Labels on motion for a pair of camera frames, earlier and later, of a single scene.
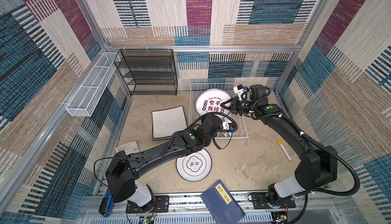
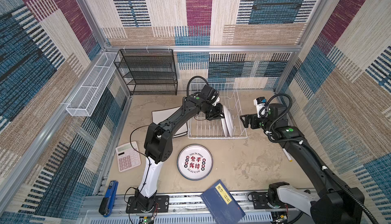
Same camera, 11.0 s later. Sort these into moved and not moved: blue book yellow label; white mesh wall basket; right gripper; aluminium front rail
Moved: right gripper
Not moved: aluminium front rail; blue book yellow label; white mesh wall basket
